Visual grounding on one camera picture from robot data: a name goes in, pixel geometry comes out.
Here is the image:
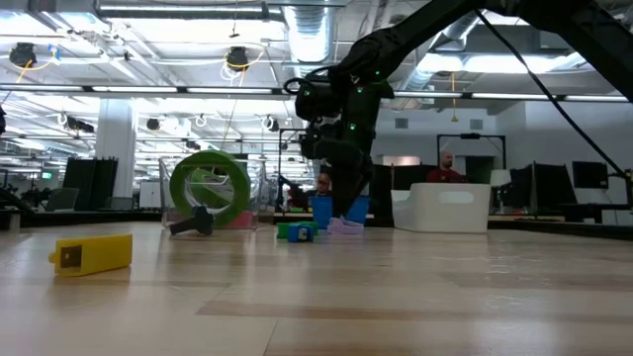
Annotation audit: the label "blue plastic basket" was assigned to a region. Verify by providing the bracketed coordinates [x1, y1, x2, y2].
[309, 196, 372, 230]

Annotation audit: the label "yellow hanging cord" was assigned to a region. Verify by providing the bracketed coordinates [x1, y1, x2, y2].
[448, 71, 460, 124]

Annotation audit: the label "small black tool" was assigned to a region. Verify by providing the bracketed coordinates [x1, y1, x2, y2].
[168, 205, 216, 237]

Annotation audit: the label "black computer monitor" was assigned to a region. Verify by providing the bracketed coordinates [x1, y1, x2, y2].
[572, 160, 610, 191]

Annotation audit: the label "clear plastic container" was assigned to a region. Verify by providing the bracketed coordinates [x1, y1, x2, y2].
[157, 156, 278, 231]

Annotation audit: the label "silver spiral air duct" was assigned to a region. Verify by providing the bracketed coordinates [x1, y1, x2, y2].
[394, 9, 480, 96]

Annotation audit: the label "white lampshade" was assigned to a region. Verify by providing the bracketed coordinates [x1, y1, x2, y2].
[490, 168, 514, 190]

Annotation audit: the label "white structural column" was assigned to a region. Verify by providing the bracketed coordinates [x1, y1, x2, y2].
[94, 97, 138, 200]

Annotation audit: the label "black metal gantry frame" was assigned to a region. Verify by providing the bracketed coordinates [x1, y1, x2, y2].
[435, 132, 507, 185]
[277, 127, 304, 214]

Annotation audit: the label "suspended linear light fixture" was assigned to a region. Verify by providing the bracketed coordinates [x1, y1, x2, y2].
[0, 83, 633, 104]

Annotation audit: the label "grey mesh office chair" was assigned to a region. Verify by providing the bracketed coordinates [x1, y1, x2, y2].
[45, 186, 81, 214]

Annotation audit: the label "black partition screen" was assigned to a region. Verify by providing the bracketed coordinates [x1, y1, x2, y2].
[373, 162, 446, 220]

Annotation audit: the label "black folding panels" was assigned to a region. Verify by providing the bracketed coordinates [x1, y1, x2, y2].
[61, 156, 120, 213]

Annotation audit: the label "person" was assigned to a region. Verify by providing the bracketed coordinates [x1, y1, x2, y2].
[316, 172, 334, 198]
[425, 150, 469, 185]

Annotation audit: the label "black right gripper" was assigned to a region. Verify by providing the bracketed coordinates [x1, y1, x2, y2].
[299, 63, 396, 219]

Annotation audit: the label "white cabinet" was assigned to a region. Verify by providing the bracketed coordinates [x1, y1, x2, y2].
[137, 179, 163, 210]

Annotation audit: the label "yellow mini stapler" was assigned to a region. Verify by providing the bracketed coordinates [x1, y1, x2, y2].
[47, 232, 135, 279]

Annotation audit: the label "white plastic bin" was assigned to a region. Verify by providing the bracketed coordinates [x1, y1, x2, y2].
[390, 182, 493, 235]

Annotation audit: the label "green mini stapler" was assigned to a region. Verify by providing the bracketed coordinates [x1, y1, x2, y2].
[276, 221, 319, 240]

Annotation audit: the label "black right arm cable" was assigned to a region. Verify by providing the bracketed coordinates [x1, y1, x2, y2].
[474, 8, 632, 180]

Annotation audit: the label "dark divider screens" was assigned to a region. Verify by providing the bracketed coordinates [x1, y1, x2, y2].
[508, 162, 579, 209]

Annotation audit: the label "black aluminium rig frame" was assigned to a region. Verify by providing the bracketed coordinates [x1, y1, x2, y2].
[0, 209, 633, 243]

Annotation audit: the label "silver corrugated air duct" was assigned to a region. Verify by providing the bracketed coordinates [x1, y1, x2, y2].
[282, 0, 339, 80]

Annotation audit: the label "pink tape roll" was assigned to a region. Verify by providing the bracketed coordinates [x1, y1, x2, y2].
[225, 211, 257, 230]

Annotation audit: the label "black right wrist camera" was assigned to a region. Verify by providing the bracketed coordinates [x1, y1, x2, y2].
[295, 76, 343, 124]

